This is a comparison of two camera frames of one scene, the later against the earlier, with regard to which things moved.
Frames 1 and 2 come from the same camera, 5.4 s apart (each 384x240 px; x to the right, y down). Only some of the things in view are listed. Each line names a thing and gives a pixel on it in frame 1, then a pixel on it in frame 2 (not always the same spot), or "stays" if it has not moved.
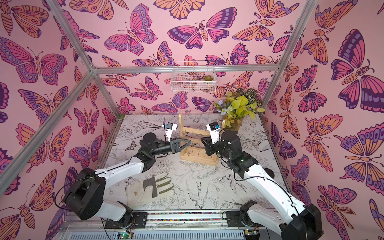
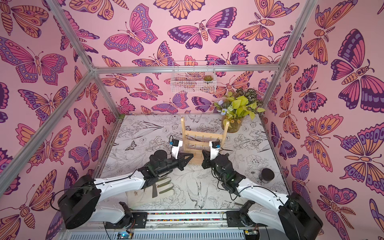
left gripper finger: (177, 142) to (182, 155)
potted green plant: (244, 103) stays
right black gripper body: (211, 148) to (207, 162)
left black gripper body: (173, 146) to (174, 164)
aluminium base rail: (186, 226) stays
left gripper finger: (180, 148) to (183, 164)
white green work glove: (138, 191) stays
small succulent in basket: (208, 78) stays
